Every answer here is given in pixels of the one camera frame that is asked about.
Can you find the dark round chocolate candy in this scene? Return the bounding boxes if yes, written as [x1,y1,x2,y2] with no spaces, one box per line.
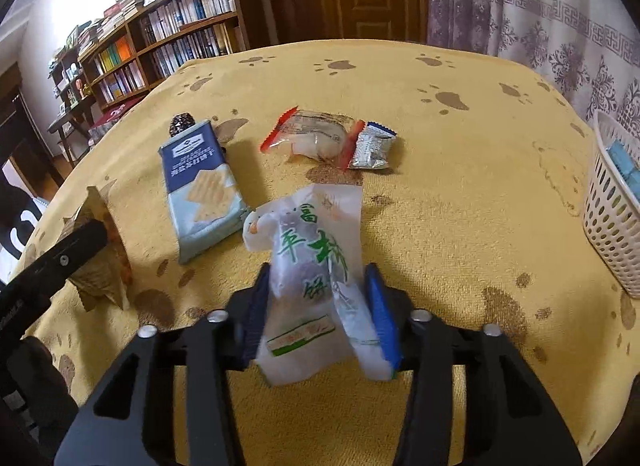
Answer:
[169,113,196,139]

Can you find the brown paper snack bag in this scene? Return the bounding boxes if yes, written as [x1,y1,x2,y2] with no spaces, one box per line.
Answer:
[60,186,133,311]

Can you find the small dark shelf unit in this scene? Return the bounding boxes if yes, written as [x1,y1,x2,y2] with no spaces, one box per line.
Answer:
[47,48,96,167]

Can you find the yellow paw-print blanket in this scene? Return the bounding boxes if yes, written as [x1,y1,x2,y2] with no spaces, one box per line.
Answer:
[10,38,640,466]

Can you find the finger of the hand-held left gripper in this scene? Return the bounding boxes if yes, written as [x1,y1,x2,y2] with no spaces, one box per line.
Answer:
[0,220,108,331]

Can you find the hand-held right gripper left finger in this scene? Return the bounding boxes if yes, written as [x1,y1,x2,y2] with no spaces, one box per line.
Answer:
[52,262,273,466]

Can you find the rows of shelved books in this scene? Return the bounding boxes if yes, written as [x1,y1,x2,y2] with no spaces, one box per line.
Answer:
[90,0,241,101]

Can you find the light blue snack bag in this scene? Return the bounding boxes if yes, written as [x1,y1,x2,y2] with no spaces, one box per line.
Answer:
[602,138,640,181]

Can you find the white green-print pastry packet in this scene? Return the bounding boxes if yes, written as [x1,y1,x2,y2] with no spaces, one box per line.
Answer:
[242,183,401,388]

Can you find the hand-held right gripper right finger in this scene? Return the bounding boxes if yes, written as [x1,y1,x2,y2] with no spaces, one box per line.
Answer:
[363,262,583,466]

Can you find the red quilt box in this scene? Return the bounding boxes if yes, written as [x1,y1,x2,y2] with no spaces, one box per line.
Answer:
[90,96,148,144]

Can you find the white plastic basket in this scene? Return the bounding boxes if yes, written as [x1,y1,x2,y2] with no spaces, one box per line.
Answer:
[582,110,640,297]

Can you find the wooden bookshelf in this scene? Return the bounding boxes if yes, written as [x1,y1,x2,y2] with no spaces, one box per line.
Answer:
[77,0,266,111]

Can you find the dark blue cracker packet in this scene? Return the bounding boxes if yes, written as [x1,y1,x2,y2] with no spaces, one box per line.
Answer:
[159,120,253,265]

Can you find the clear red-edged pastry packet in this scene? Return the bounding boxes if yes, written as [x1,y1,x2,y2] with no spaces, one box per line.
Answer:
[259,106,368,169]

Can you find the small silver candy packet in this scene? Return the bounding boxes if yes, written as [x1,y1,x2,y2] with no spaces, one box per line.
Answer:
[347,121,399,171]

